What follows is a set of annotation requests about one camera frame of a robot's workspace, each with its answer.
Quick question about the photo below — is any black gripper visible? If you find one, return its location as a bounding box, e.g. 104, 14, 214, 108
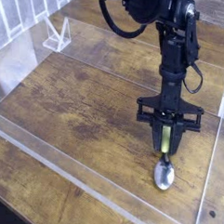
137, 65, 204, 154

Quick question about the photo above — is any green handled metal spoon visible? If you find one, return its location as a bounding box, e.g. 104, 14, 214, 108
154, 125, 175, 191

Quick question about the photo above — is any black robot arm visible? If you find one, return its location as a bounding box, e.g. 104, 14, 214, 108
99, 0, 204, 155

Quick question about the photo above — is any clear acrylic front barrier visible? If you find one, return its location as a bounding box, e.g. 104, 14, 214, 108
0, 115, 181, 224

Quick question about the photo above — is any clear acrylic barrier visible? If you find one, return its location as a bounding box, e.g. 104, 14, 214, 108
0, 115, 181, 224
195, 91, 224, 224

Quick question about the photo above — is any clear acrylic right barrier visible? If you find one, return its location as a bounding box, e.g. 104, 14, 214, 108
195, 91, 224, 224

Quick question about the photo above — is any clear acrylic triangular bracket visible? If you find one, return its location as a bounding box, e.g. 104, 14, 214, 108
43, 17, 72, 53

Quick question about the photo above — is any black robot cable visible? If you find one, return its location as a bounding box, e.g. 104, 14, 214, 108
98, 0, 205, 99

